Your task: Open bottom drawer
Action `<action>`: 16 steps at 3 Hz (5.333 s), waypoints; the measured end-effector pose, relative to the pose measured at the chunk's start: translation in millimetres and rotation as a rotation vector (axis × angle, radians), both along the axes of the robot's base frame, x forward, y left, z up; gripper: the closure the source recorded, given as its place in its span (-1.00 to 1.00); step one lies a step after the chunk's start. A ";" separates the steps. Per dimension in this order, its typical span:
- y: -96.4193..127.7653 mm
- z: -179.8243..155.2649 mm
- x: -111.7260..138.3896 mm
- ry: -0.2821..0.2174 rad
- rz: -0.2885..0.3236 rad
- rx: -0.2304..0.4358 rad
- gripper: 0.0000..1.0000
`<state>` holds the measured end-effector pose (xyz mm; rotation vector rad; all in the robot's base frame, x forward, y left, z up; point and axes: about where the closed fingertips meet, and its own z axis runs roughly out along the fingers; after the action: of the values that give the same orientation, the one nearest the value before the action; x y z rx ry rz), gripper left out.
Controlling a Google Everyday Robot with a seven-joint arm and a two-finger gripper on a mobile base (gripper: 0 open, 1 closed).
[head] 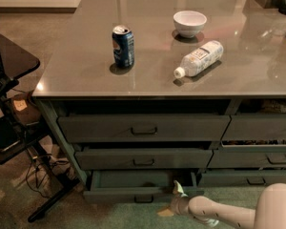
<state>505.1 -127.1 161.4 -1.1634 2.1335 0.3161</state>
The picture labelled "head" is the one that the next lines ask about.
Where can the grey drawer cabinet frame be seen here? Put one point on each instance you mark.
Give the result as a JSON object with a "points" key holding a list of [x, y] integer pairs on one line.
{"points": [[56, 107]]}

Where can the white ceramic bowl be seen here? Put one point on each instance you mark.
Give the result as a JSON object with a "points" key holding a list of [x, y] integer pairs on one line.
{"points": [[189, 23]]}

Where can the black laptop stand cart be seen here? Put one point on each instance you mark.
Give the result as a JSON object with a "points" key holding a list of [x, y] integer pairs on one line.
{"points": [[15, 137]]}

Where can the grey drawer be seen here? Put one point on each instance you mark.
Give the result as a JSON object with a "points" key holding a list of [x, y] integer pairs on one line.
{"points": [[82, 128], [256, 127], [142, 158], [241, 178], [139, 186], [254, 156]]}

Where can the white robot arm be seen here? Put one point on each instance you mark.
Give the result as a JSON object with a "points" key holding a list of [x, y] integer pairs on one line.
{"points": [[269, 212]]}

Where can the brown box with label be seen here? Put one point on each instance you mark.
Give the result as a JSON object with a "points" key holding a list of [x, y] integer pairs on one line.
{"points": [[24, 108]]}

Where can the clear plastic water bottle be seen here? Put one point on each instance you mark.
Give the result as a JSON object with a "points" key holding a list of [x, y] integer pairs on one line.
{"points": [[199, 60]]}

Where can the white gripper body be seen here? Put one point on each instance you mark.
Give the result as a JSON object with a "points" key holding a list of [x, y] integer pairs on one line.
{"points": [[180, 204]]}

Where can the blue Pepsi soda can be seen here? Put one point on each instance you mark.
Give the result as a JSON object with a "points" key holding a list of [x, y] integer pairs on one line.
{"points": [[123, 46]]}

